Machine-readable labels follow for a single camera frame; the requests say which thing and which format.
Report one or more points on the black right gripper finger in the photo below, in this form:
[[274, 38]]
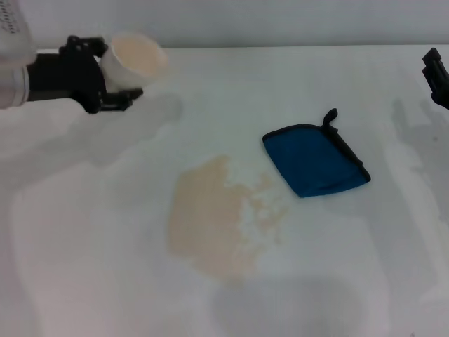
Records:
[[436, 77]]

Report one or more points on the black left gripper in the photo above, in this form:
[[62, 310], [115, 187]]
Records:
[[66, 79]]

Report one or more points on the white paper cup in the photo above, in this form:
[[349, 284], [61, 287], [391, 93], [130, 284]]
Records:
[[133, 63]]

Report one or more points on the blue rag with black trim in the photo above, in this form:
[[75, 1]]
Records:
[[308, 161]]

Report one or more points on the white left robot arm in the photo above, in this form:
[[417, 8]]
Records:
[[12, 63]]

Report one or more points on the brown water stain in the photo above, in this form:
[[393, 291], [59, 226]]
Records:
[[207, 221]]

